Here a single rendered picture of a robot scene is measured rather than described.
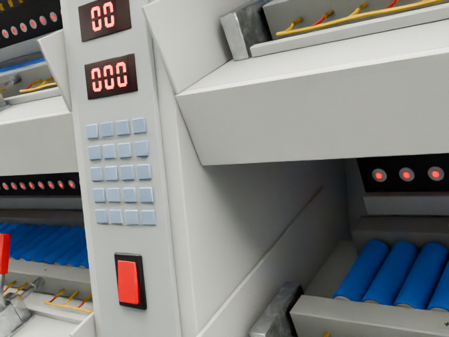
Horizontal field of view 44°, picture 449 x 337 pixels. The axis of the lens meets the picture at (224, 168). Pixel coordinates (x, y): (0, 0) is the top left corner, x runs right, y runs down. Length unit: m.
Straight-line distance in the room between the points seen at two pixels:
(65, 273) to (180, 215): 0.24
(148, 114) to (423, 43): 0.15
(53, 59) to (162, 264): 0.15
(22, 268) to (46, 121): 0.22
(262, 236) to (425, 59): 0.18
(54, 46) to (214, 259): 0.17
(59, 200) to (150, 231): 0.37
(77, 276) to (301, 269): 0.21
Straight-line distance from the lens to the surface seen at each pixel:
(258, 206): 0.37
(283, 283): 0.40
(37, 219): 0.71
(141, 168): 0.33
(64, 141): 0.41
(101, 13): 0.36
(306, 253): 0.42
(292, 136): 0.28
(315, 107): 0.27
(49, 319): 0.53
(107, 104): 0.35
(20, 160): 0.47
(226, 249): 0.35
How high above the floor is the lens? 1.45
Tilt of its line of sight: 3 degrees down
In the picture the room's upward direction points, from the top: 5 degrees counter-clockwise
